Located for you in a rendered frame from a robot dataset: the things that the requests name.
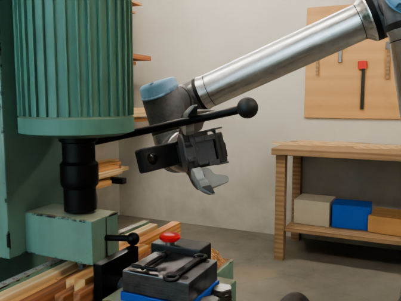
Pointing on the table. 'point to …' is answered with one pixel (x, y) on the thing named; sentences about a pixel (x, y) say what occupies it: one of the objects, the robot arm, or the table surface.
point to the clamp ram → (112, 271)
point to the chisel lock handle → (132, 239)
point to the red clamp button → (169, 236)
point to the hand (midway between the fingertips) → (200, 150)
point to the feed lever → (248, 106)
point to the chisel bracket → (71, 233)
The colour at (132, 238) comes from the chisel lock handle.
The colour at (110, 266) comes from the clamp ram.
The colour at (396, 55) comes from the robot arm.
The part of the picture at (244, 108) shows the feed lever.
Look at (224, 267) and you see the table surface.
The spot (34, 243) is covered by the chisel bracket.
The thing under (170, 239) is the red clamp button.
